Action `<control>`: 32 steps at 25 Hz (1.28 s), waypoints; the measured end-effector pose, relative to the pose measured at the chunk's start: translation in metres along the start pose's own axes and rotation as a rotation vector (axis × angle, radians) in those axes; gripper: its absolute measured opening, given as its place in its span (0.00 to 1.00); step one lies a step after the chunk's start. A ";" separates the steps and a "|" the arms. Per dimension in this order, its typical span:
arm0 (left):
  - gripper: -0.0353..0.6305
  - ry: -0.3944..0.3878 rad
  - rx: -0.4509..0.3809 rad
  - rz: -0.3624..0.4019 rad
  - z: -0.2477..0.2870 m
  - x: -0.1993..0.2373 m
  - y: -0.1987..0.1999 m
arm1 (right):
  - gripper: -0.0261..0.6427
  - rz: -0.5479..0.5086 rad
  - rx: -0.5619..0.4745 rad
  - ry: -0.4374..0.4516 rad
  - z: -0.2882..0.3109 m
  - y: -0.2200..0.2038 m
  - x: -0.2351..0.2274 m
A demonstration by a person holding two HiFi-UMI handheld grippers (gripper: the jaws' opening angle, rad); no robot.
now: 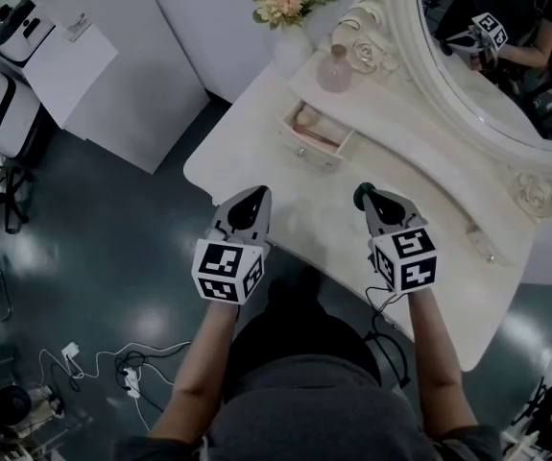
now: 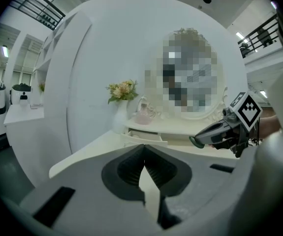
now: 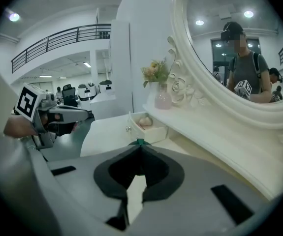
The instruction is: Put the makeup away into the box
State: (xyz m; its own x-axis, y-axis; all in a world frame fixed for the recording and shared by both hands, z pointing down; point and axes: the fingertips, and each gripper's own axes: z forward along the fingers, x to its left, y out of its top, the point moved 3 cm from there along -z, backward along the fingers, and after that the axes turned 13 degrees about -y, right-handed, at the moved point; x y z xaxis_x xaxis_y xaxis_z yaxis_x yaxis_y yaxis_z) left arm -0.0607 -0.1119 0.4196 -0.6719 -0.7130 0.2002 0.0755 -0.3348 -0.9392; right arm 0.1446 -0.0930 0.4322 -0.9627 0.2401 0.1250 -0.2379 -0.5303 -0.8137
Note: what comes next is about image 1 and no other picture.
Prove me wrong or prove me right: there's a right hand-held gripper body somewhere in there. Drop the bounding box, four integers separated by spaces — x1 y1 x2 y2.
368 215 440 298

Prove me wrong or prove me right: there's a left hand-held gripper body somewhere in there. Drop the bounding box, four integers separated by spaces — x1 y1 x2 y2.
189 220 273 306

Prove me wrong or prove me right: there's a small dark green round object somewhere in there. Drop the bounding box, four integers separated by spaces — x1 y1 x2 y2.
353 182 378 209

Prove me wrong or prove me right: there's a small white drawer box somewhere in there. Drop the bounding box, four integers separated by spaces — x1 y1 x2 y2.
276 100 356 170

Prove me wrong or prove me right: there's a person's left forearm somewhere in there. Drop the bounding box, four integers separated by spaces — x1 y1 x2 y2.
147 299 239 445

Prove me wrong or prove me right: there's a person's right forearm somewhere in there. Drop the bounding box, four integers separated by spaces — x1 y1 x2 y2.
406 289 479 440

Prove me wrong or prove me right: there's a white ornate dressing table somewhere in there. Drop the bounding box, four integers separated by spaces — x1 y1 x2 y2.
181 48 539 374

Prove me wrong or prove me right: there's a closed small white drawer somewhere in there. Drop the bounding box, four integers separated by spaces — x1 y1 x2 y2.
464 223 516 267

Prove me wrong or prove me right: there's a white power strip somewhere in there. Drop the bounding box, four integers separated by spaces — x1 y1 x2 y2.
123 367 143 400

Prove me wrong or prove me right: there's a pink glass perfume bottle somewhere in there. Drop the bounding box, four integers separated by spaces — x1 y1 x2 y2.
315 43 355 95

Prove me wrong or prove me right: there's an oval white-framed mirror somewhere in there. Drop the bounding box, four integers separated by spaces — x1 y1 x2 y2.
330 0 552 225

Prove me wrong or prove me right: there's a tall white cabinet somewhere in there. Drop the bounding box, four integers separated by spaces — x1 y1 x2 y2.
19 0 210 176

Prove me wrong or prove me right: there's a white vase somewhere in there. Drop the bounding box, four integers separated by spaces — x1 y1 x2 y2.
272 23 316 67

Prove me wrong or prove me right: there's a person's grey shirt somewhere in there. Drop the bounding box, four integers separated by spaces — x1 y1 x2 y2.
110 352 503 461

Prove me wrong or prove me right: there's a black office chair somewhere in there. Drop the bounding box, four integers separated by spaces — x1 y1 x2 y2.
0 151 35 237

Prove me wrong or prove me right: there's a small clear display stand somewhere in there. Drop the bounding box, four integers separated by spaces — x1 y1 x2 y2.
65 12 90 43

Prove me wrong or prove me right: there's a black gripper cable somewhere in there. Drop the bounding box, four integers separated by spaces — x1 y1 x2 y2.
363 283 412 391

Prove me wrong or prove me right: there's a black floor cable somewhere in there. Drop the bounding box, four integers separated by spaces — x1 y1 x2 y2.
113 350 167 413

